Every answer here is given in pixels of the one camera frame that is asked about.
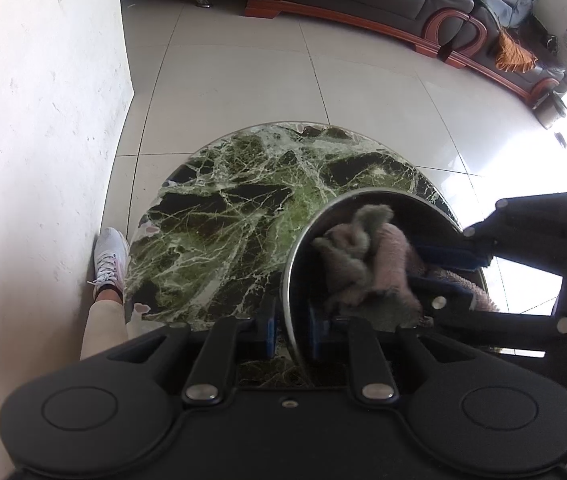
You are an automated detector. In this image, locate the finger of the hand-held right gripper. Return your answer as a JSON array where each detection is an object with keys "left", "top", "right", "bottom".
[
  {"left": 407, "top": 277, "right": 567, "bottom": 356},
  {"left": 421, "top": 189, "right": 567, "bottom": 276}
]

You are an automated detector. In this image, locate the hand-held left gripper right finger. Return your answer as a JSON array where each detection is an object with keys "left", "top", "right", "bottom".
[{"left": 308, "top": 306, "right": 484, "bottom": 403}]

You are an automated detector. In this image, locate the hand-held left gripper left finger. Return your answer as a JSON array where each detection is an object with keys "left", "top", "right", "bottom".
[{"left": 107, "top": 300, "right": 278, "bottom": 405}]

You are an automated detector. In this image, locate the stainless steel bowl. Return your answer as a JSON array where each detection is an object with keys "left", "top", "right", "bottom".
[{"left": 283, "top": 187, "right": 489, "bottom": 388}]

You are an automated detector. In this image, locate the pink and green towel cloth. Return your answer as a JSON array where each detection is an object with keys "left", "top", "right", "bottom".
[{"left": 312, "top": 204, "right": 497, "bottom": 333}]

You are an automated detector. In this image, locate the round green marble table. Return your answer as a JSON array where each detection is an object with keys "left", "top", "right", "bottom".
[{"left": 124, "top": 121, "right": 464, "bottom": 390}]

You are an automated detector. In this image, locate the grey trash bin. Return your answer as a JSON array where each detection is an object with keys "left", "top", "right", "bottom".
[{"left": 537, "top": 91, "right": 567, "bottom": 131}]

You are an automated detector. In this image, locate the person's left leg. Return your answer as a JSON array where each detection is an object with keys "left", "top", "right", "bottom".
[{"left": 79, "top": 285, "right": 129, "bottom": 361}]

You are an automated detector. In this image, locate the white sneaker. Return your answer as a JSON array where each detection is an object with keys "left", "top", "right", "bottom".
[{"left": 92, "top": 227, "right": 130, "bottom": 306}]

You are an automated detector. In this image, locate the orange fringed blanket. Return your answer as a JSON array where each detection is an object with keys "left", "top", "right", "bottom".
[{"left": 494, "top": 30, "right": 537, "bottom": 72}]

